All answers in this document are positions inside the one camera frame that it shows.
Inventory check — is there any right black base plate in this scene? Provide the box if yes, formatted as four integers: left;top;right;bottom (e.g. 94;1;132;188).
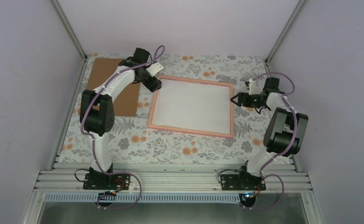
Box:
220;174;266;191

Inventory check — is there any grey slotted cable duct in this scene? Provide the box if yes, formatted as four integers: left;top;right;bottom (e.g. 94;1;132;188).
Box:
43;192;243;204

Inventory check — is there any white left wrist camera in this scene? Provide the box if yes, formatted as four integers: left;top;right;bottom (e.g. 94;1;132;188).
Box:
146;62;164;77

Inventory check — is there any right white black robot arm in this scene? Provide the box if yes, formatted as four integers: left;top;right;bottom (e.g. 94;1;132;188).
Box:
231;77;308;190

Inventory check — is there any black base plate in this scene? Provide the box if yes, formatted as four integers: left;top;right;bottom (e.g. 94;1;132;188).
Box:
83;173;131;190
220;174;266;191

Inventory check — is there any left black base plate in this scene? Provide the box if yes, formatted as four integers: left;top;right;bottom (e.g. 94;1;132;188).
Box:
83;173;131;190

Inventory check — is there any sunset photo print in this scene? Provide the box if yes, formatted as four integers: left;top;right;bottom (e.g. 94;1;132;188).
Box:
153;78;232;135

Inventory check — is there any brown cardboard backing board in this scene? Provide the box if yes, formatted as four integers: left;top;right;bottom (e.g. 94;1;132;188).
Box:
86;58;140;117

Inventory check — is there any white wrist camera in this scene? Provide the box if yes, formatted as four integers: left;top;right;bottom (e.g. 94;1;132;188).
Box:
146;62;164;77
245;79;260;95

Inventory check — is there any aluminium mounting rail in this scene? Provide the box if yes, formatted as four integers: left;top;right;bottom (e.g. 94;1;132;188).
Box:
34;163;313;193

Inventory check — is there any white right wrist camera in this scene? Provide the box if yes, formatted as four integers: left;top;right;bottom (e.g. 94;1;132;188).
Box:
245;79;260;95

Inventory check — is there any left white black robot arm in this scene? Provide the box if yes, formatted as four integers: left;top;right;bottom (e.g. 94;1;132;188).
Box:
80;45;165;189

